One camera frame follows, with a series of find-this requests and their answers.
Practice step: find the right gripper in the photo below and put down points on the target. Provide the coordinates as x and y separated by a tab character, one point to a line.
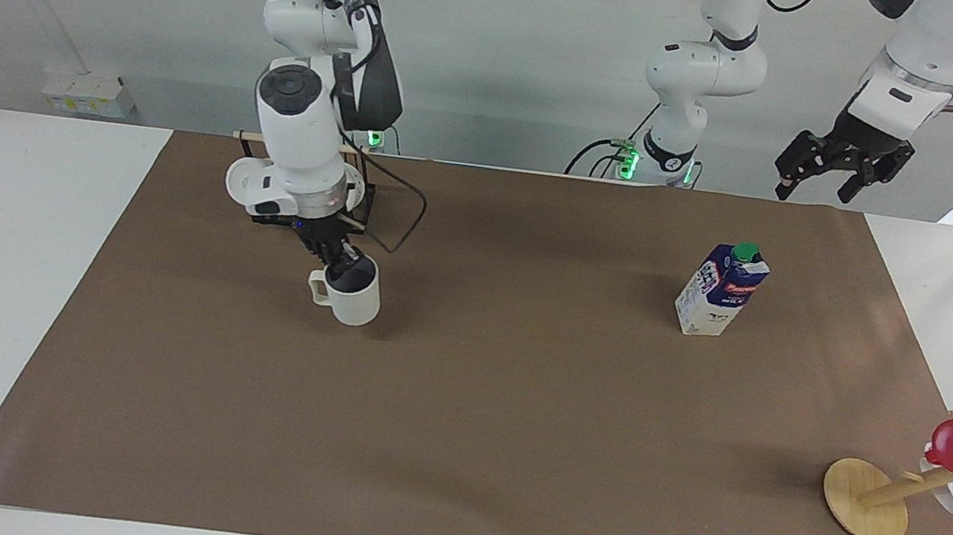
321	234

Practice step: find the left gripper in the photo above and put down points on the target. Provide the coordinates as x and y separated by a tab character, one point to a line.
869	142

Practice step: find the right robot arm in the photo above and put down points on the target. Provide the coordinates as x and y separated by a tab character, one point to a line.
300	126

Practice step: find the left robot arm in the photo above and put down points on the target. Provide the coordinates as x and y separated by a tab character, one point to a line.
696	68

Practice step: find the blue and white milk carton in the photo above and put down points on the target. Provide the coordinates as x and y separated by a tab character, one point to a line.
717	299

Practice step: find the black rack with wooden rods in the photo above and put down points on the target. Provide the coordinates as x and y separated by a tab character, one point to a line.
363	201

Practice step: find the wooden mug stand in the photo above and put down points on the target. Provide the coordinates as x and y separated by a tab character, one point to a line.
862	504

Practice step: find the white wall socket box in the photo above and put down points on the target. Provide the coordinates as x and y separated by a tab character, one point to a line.
88	95

